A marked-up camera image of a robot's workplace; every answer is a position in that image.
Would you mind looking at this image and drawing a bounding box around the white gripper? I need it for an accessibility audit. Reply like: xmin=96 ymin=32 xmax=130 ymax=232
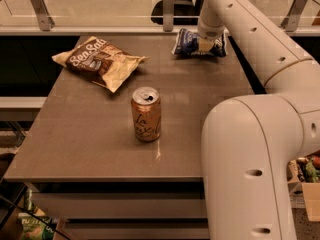
xmin=197 ymin=3 xmax=225 ymax=52

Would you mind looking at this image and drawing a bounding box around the blue chip bag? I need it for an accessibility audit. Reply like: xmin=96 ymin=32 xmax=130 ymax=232
xmin=172 ymin=28 xmax=227 ymax=58

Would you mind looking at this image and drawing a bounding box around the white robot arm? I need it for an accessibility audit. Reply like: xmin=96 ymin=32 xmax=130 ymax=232
xmin=198 ymin=0 xmax=320 ymax=240

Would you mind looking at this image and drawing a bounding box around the brown sea salt chip bag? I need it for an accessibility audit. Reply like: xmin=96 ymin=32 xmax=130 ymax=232
xmin=52 ymin=36 xmax=147 ymax=93

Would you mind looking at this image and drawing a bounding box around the green snack bag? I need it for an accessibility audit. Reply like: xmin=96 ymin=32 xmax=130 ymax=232
xmin=18 ymin=213 xmax=55 ymax=240

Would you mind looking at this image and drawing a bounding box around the black office chair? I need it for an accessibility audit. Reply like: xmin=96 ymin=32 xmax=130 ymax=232
xmin=150 ymin=0 xmax=205 ymax=26

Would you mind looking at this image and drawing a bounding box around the orange LaCroix soda can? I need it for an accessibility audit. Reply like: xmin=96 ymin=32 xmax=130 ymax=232
xmin=131 ymin=87 xmax=161 ymax=142

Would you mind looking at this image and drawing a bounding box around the grey table drawer unit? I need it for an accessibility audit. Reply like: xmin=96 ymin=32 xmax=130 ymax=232
xmin=32 ymin=182 xmax=209 ymax=240

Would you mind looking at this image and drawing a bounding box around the middle metal railing bracket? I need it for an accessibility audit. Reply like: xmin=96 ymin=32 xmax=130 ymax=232
xmin=163 ymin=0 xmax=174 ymax=32

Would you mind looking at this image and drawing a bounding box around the metal railing bracket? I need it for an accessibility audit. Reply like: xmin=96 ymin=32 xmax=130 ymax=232
xmin=281 ymin=0 xmax=308 ymax=32
xmin=163 ymin=0 xmax=174 ymax=32
xmin=30 ymin=0 xmax=55 ymax=31

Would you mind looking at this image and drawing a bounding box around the right metal railing bracket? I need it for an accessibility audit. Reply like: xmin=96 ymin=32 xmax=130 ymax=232
xmin=281 ymin=0 xmax=308 ymax=32

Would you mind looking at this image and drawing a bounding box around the left metal railing bracket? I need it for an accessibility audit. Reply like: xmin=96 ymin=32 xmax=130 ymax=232
xmin=30 ymin=0 xmax=55 ymax=31

